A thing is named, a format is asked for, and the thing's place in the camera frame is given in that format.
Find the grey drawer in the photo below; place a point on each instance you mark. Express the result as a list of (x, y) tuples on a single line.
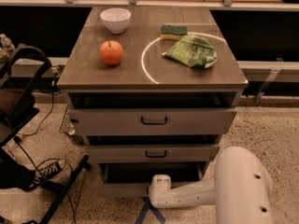
[(129, 122), (152, 153), (133, 179)]

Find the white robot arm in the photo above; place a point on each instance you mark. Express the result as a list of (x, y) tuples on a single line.
[(240, 190)]

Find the grey drawer cabinet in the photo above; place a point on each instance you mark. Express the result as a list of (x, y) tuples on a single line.
[(145, 79)]

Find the red apple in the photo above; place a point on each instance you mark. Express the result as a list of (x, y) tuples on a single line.
[(111, 52)]

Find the green chip bag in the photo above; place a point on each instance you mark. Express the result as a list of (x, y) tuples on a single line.
[(193, 51)]

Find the green yellow sponge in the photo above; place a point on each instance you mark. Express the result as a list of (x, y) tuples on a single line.
[(173, 32)]

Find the white bowl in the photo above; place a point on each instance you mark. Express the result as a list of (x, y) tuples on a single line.
[(116, 20)]

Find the black white sneaker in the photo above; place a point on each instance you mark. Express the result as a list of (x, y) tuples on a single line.
[(54, 171)]

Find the wire mesh basket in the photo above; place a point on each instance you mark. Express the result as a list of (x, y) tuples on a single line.
[(68, 129)]

